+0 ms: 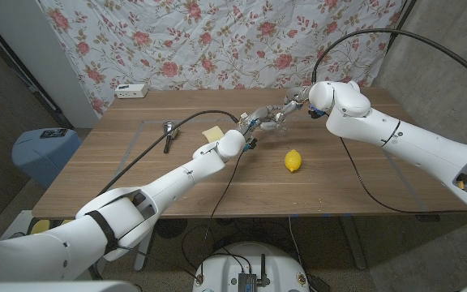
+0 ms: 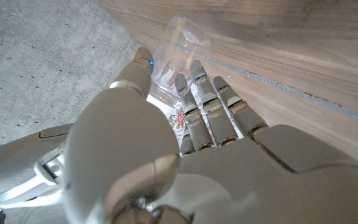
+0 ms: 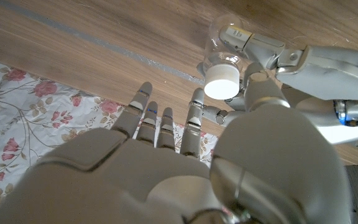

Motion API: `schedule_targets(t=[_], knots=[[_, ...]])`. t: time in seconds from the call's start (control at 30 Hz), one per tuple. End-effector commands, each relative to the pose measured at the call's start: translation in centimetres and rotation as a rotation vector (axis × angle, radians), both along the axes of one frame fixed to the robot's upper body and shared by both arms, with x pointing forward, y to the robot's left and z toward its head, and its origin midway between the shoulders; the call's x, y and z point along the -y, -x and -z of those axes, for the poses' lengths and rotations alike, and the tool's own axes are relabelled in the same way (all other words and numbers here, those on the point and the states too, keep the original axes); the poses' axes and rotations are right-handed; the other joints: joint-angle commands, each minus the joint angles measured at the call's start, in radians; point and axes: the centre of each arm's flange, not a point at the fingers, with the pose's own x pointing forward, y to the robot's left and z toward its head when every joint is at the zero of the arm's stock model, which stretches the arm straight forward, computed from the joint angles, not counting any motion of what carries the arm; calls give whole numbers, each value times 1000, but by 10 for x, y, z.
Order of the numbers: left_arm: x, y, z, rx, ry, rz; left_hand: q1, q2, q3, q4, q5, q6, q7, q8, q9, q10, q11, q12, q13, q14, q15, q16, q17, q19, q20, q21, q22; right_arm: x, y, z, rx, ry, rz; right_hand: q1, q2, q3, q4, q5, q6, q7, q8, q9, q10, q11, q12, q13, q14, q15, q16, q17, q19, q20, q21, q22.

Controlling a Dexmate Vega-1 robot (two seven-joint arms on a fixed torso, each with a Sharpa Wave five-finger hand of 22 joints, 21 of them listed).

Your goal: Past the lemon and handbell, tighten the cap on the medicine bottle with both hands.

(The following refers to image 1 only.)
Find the white power strip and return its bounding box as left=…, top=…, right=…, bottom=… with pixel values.
left=114, top=83, right=149, bottom=100

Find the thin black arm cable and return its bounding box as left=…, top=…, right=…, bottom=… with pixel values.
left=337, top=136, right=467, bottom=216
left=207, top=148, right=247, bottom=222

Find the black electronics box with antenna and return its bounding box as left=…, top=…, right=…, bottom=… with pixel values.
left=238, top=254, right=271, bottom=292

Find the floral backdrop cloth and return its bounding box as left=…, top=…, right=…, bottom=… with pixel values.
left=38, top=0, right=405, bottom=117

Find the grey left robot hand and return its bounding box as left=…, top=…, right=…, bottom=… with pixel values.
left=238, top=104, right=289, bottom=139

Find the blue bin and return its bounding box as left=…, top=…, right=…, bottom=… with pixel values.
left=11, top=127, right=84, bottom=190

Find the white table leg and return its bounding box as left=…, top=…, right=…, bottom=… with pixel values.
left=134, top=238, right=156, bottom=272

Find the yellow and white floor object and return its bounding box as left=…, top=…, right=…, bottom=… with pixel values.
left=6, top=209, right=75, bottom=238

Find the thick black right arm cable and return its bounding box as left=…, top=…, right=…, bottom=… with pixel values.
left=311, top=28, right=467, bottom=91

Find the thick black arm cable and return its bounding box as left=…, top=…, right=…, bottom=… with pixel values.
left=311, top=28, right=467, bottom=91
left=95, top=109, right=241, bottom=198

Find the straight black floor cable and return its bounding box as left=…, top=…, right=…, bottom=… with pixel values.
left=288, top=217, right=314, bottom=285

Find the black stand pole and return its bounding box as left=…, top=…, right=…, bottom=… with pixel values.
left=386, top=0, right=418, bottom=52
left=0, top=14, right=75, bottom=130

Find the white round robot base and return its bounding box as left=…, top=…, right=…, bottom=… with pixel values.
left=191, top=242, right=311, bottom=292

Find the black device on bin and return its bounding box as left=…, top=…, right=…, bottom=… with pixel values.
left=39, top=127, right=69, bottom=140

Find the looped black floor cable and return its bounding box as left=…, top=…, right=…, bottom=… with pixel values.
left=181, top=225, right=255, bottom=277

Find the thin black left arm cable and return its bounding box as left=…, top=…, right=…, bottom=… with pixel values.
left=207, top=148, right=247, bottom=222

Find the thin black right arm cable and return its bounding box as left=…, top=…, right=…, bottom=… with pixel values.
left=337, top=136, right=467, bottom=216

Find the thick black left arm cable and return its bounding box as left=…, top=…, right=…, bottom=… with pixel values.
left=95, top=109, right=241, bottom=198

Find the clear medicine bottle white cap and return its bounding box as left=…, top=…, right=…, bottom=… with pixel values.
left=263, top=115, right=289, bottom=137

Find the black round floor fan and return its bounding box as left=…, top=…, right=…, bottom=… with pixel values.
left=156, top=218, right=189, bottom=239

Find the yellow lemon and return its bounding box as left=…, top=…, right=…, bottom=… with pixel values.
left=284, top=149, right=302, bottom=173

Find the grey table leg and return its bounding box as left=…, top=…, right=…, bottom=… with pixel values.
left=338, top=217, right=367, bottom=271

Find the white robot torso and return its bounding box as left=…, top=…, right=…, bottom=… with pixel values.
left=0, top=279, right=142, bottom=292

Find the yellow sponge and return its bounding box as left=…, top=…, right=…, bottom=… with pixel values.
left=201, top=125, right=225, bottom=144

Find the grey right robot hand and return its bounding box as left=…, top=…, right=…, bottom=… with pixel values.
left=273, top=85, right=314, bottom=122

